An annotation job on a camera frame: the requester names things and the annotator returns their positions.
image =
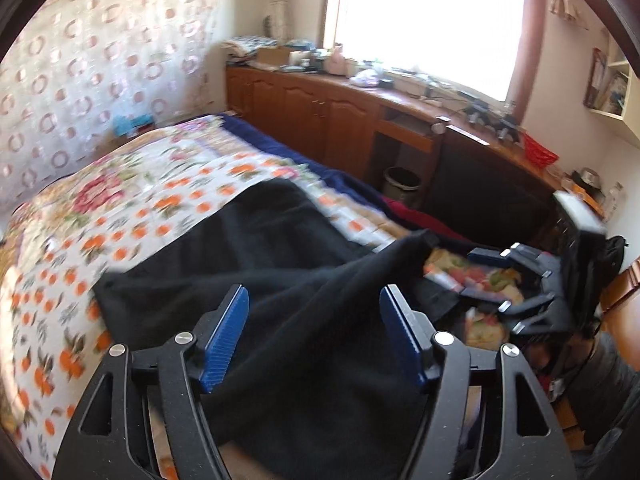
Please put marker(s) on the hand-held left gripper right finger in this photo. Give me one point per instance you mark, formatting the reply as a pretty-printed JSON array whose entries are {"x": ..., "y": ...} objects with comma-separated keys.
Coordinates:
[{"x": 400, "y": 335}]

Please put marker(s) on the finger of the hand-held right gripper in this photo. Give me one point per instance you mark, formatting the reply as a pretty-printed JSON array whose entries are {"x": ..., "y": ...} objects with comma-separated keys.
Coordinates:
[
  {"x": 530, "y": 312},
  {"x": 505, "y": 256}
]

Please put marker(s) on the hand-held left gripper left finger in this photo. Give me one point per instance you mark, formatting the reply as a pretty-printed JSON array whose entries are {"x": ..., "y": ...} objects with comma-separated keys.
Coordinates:
[{"x": 225, "y": 340}]

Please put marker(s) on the black printed t-shirt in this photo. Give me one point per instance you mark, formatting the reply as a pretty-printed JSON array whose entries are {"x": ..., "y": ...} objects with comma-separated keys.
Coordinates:
[{"x": 300, "y": 285}]

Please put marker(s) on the person's right forearm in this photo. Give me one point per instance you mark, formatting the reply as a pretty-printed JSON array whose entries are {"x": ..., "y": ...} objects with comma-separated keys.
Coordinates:
[{"x": 605, "y": 375}]

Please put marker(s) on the black backpack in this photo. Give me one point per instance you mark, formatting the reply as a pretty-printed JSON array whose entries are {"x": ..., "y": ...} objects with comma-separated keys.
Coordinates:
[{"x": 615, "y": 260}]

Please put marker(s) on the black chair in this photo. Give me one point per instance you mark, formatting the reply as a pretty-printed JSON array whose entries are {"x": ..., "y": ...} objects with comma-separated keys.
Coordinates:
[{"x": 490, "y": 185}]

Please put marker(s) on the metal bowl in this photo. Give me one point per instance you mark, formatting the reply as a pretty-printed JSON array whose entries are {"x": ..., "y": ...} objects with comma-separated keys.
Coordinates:
[{"x": 586, "y": 177}]

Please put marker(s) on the red basket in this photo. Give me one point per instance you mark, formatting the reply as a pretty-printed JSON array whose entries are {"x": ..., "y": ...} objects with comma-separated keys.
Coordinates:
[{"x": 540, "y": 150}]

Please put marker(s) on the dark trash bin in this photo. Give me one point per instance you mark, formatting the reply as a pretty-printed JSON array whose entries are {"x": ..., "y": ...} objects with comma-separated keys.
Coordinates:
[{"x": 402, "y": 185}]

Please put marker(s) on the black device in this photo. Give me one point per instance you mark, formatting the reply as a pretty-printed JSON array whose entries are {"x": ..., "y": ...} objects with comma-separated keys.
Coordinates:
[
  {"x": 507, "y": 130},
  {"x": 477, "y": 112}
]

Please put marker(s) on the small white round object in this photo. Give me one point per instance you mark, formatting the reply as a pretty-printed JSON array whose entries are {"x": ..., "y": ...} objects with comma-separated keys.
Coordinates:
[{"x": 442, "y": 125}]

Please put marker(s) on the floral orange print quilt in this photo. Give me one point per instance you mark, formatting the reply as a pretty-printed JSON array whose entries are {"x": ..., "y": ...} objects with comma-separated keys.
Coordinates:
[{"x": 125, "y": 210}]

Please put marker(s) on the navy blue bed sheet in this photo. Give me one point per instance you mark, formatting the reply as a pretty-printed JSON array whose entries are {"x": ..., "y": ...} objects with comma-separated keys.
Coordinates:
[{"x": 300, "y": 155}]

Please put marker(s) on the white plastic bag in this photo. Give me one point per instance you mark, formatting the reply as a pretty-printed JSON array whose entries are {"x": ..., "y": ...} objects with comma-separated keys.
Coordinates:
[{"x": 367, "y": 77}]

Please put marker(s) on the small blue box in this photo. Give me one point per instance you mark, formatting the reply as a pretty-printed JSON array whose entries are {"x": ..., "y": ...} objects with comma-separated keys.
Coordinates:
[{"x": 134, "y": 125}]

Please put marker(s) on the long wooden cabinet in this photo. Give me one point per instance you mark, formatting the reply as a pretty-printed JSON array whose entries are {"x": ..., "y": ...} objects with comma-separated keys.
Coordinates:
[{"x": 310, "y": 105}]

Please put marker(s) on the bright window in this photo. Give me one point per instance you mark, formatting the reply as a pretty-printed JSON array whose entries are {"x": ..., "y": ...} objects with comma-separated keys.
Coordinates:
[{"x": 425, "y": 20}]

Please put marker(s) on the pink bag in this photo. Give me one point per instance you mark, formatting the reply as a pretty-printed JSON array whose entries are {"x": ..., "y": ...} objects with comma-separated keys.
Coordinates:
[{"x": 335, "y": 62}]

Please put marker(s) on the cardboard box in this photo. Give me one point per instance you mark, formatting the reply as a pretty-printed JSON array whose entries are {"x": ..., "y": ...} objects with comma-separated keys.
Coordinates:
[{"x": 272, "y": 55}]

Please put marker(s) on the stack of folded fabrics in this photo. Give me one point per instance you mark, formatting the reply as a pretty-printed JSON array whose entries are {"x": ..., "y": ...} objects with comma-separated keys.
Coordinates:
[{"x": 245, "y": 46}]

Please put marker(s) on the sheer circle pattern curtain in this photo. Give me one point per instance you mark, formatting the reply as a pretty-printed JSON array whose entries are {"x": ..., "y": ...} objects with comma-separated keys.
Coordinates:
[{"x": 75, "y": 70}]

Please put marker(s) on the cream wall shelf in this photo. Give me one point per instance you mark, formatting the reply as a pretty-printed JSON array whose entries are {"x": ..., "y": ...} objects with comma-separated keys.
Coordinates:
[{"x": 617, "y": 85}]

